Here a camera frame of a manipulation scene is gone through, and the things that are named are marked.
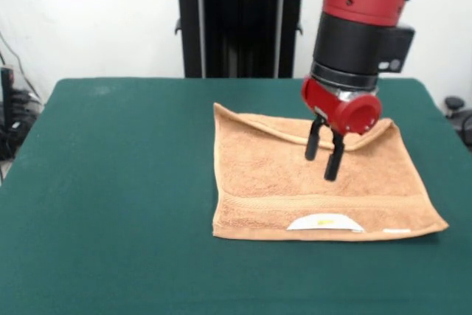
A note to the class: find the tan terry towel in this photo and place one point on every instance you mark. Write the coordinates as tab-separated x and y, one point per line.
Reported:
265	175

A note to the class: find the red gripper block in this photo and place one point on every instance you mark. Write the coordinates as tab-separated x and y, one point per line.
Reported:
332	108

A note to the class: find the dark green table cloth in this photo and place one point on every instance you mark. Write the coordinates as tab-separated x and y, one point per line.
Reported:
110	219

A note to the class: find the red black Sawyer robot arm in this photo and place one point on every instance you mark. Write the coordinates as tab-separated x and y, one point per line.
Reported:
354	34

